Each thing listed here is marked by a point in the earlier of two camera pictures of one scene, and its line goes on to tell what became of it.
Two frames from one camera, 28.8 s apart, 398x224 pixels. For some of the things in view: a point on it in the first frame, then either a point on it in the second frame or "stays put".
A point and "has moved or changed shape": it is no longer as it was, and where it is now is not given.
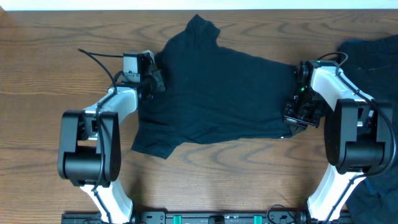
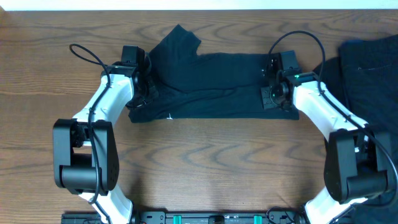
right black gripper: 301,119 to 267,98
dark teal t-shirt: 212,93 has moved or changed shape
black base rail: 204,217 stays put
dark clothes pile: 370,66 stays put
